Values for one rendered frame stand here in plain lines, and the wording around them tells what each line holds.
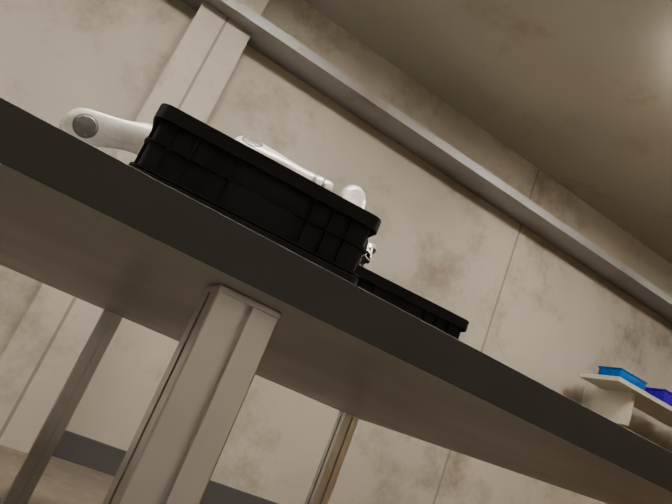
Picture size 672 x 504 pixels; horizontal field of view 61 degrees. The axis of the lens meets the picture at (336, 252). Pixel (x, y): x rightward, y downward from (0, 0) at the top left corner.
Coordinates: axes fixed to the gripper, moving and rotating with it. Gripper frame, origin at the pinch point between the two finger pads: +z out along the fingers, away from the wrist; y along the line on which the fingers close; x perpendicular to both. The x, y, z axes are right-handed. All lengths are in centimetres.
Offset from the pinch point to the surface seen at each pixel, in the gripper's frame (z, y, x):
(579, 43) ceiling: -202, 91, 74
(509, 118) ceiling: -251, 42, 122
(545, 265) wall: -217, 21, 226
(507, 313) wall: -179, -13, 219
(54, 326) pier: -71, -167, 10
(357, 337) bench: 69, 32, -45
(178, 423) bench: 76, 18, -50
